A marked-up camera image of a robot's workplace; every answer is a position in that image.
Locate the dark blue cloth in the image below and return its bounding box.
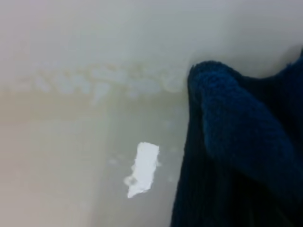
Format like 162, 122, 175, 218
170, 47, 303, 227

